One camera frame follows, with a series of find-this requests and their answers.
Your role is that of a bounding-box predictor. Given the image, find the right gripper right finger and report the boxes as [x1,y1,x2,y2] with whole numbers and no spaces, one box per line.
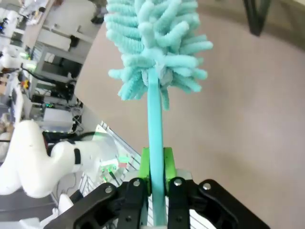
[163,147,271,229]

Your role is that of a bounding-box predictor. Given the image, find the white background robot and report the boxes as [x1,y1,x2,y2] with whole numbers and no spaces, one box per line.
[0,46,23,73]

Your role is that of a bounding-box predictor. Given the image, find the teal microfibre duster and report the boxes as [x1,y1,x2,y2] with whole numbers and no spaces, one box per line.
[104,0,214,226]

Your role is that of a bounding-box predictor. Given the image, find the silver computer box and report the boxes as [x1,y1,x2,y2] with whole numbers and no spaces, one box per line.
[42,108,73,132]

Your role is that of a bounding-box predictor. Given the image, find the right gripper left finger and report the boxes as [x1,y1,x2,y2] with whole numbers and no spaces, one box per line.
[43,147,152,229]

